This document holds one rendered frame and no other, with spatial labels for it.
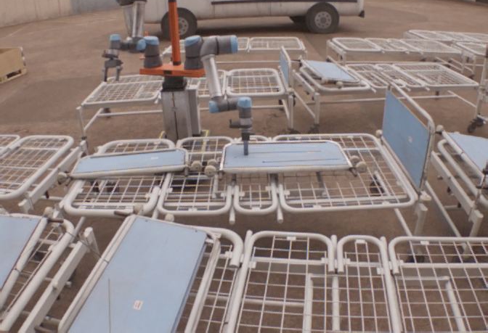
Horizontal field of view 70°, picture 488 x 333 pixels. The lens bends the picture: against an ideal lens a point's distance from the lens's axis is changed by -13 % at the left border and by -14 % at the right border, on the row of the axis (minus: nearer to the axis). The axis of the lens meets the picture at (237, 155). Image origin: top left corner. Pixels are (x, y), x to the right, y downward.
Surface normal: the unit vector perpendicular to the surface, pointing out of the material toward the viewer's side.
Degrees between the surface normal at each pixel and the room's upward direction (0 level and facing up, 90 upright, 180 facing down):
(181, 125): 90
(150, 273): 7
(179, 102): 90
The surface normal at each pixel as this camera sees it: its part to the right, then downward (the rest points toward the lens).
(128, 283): 0.09, -0.88
